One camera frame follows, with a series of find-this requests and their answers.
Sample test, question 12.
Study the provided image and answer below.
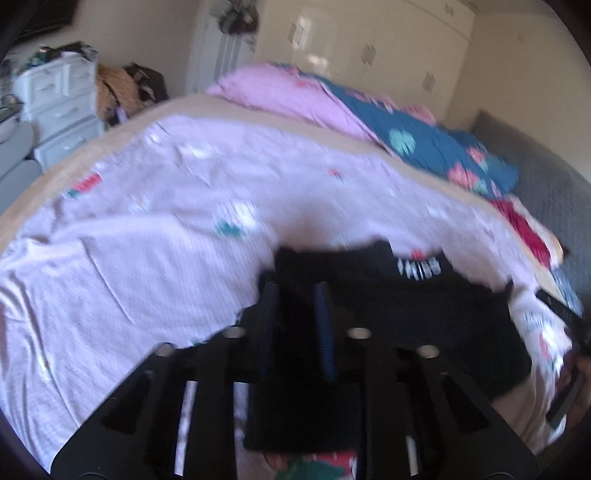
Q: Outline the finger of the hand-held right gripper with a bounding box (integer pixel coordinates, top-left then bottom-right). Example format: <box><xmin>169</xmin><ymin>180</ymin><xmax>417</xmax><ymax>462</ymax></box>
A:
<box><xmin>546</xmin><ymin>364</ymin><xmax>587</xmax><ymax>430</ymax></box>
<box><xmin>536</xmin><ymin>288</ymin><xmax>585</xmax><ymax>328</ymax></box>

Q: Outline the black long-sleeve sweater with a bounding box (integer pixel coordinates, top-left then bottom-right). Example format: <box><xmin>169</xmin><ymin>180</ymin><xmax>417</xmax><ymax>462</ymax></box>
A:
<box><xmin>242</xmin><ymin>240</ymin><xmax>534</xmax><ymax>455</ymax></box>

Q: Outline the black flat television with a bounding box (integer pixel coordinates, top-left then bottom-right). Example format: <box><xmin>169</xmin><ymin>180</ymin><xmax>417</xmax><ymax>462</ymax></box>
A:
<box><xmin>14</xmin><ymin>0</ymin><xmax>77</xmax><ymax>42</ymax></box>

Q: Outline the white drawer cabinet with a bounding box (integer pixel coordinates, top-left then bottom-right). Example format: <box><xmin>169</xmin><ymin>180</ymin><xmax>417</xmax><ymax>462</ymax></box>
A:
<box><xmin>14</xmin><ymin>53</ymin><xmax>105</xmax><ymax>169</ymax></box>

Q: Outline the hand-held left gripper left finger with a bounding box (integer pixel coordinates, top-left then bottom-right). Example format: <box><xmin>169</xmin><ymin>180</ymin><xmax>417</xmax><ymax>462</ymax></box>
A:
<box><xmin>51</xmin><ymin>281</ymin><xmax>282</xmax><ymax>480</ymax></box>

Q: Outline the grey round table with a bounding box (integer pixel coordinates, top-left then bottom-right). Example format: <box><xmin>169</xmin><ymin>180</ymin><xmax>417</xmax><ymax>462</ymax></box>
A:
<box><xmin>0</xmin><ymin>122</ymin><xmax>42</xmax><ymax>213</ymax></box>

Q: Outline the cream glossy wardrobe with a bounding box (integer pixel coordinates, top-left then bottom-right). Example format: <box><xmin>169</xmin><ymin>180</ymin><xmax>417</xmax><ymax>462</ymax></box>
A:
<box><xmin>252</xmin><ymin>0</ymin><xmax>476</xmax><ymax>121</ymax></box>

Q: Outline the blue patterned pillow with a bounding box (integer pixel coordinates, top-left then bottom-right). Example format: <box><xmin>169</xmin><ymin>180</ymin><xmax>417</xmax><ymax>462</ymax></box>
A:
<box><xmin>549</xmin><ymin>265</ymin><xmax>583</xmax><ymax>311</ymax></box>

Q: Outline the dark bag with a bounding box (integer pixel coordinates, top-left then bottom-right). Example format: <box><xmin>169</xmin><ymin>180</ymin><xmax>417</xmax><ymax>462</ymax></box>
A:
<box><xmin>124</xmin><ymin>62</ymin><xmax>169</xmax><ymax>109</ymax></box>

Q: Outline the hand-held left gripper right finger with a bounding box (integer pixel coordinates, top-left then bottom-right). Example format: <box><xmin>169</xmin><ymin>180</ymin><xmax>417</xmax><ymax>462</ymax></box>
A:
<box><xmin>314</xmin><ymin>283</ymin><xmax>539</xmax><ymax>480</ymax></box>

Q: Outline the black striped hanging bag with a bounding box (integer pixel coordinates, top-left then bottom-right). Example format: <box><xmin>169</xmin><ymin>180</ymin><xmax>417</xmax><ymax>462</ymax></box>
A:
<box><xmin>219</xmin><ymin>4</ymin><xmax>259</xmax><ymax>35</ymax></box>

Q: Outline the white door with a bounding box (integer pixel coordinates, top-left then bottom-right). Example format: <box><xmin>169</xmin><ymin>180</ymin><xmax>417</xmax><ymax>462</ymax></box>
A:
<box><xmin>187</xmin><ymin>0</ymin><xmax>259</xmax><ymax>95</ymax></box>

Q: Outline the red patterned pillow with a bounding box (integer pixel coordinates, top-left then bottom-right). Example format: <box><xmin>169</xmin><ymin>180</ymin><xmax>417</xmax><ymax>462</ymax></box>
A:
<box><xmin>489</xmin><ymin>196</ymin><xmax>566</xmax><ymax>271</ymax></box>

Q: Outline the blue floral quilt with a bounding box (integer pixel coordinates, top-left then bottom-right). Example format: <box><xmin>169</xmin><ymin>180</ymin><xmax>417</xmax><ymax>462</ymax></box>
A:
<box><xmin>318</xmin><ymin>76</ymin><xmax>520</xmax><ymax>199</ymax></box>

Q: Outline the pink printed bed sheet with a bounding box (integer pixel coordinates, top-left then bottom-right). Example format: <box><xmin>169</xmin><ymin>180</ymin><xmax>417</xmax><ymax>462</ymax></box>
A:
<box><xmin>0</xmin><ymin>92</ymin><xmax>578</xmax><ymax>480</ymax></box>

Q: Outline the heap of small clutter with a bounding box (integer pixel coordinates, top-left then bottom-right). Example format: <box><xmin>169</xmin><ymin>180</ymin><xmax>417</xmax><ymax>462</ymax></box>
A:
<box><xmin>23</xmin><ymin>41</ymin><xmax>100</xmax><ymax>65</ymax></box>

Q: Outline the pink pillow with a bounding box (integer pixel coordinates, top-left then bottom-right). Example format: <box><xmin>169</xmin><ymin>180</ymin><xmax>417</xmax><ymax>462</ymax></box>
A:
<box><xmin>205</xmin><ymin>64</ymin><xmax>384</xmax><ymax>148</ymax></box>

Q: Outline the grey quilted headboard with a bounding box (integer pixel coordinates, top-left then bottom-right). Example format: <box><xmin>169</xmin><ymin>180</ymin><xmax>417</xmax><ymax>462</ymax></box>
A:
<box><xmin>473</xmin><ymin>108</ymin><xmax>591</xmax><ymax>319</ymax></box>

